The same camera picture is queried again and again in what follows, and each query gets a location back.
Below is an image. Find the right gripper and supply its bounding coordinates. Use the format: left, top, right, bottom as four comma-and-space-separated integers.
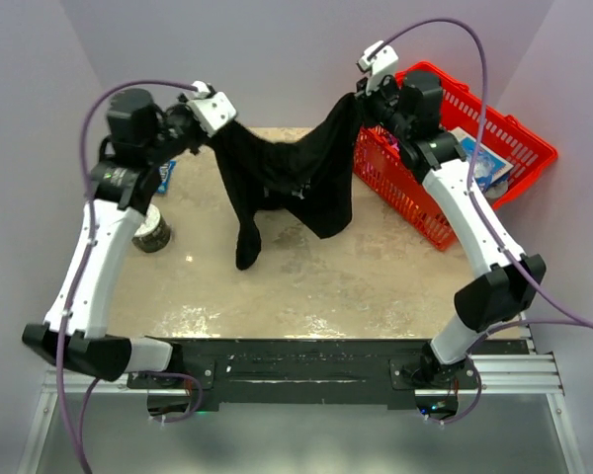
353, 70, 413, 140

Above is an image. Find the black printed t-shirt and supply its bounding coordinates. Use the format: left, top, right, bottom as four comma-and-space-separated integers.
208, 93, 362, 271

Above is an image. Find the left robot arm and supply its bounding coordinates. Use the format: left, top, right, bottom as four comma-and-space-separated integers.
22, 81, 237, 387

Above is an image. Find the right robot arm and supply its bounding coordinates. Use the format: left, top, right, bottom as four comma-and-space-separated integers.
356, 71, 547, 388

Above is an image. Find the blue candy packet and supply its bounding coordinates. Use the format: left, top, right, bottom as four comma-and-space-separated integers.
156, 159, 177, 195

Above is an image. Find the red plastic shopping basket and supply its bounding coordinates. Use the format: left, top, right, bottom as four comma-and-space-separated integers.
351, 60, 559, 252

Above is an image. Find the dark cup white lid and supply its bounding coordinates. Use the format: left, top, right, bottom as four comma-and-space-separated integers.
132, 204, 172, 253

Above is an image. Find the blue plastic package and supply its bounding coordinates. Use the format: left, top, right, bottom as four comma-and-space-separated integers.
460, 137, 503, 192

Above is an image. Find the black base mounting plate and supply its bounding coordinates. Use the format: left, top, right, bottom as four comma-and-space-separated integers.
66, 338, 531, 415

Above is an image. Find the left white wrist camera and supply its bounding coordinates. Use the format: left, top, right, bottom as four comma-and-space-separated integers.
188, 81, 237, 137

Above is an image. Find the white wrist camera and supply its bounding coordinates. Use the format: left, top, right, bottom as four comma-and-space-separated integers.
356, 40, 398, 96
188, 81, 237, 137

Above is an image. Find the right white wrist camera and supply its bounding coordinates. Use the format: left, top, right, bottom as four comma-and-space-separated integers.
356, 40, 398, 96

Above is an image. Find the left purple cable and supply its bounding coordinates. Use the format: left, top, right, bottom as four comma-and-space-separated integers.
53, 80, 204, 474

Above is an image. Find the purple cable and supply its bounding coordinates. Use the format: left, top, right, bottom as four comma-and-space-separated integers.
380, 18, 593, 426
53, 80, 204, 474

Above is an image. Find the aluminium rail frame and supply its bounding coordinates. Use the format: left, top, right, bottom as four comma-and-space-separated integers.
19, 323, 585, 473

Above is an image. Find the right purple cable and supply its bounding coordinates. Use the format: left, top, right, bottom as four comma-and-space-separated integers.
380, 18, 593, 426

